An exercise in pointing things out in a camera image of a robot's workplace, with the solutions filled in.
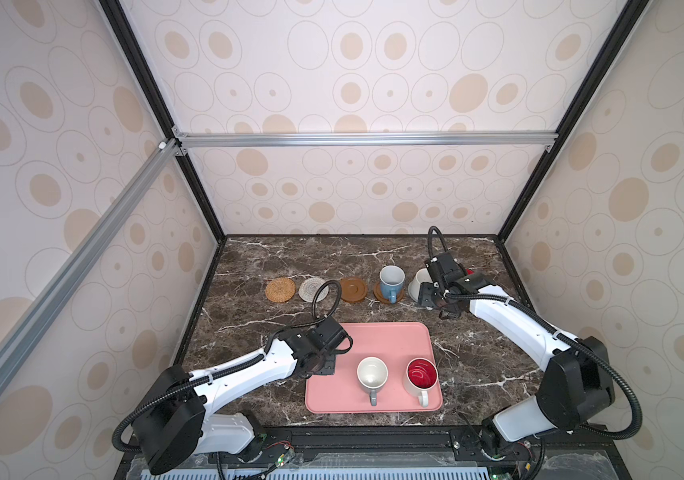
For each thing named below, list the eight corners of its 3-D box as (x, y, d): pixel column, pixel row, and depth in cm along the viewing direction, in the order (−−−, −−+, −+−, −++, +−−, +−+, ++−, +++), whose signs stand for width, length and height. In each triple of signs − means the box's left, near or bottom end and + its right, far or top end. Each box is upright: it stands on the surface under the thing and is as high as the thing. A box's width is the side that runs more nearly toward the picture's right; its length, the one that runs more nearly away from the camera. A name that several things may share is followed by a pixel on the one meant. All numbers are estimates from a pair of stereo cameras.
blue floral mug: (379, 312, 100) (382, 293, 91) (377, 286, 107) (379, 265, 98) (403, 312, 100) (408, 293, 91) (399, 286, 107) (404, 265, 98)
